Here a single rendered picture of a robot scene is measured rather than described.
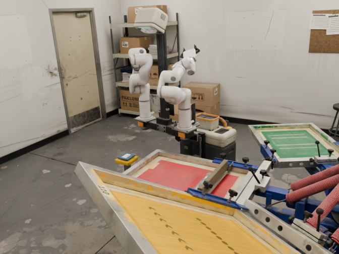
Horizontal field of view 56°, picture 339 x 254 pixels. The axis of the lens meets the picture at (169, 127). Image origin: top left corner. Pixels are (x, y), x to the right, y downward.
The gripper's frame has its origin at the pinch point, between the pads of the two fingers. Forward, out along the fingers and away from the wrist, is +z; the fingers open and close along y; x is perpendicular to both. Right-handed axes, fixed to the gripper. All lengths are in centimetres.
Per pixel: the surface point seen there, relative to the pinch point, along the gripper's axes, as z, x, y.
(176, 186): -116, 9, 15
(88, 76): 228, 165, 267
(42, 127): 102, 135, 311
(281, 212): -137, 21, -43
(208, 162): -91, 29, -1
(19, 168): 14, 114, 306
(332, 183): -135, -3, -71
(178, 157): -83, 28, 22
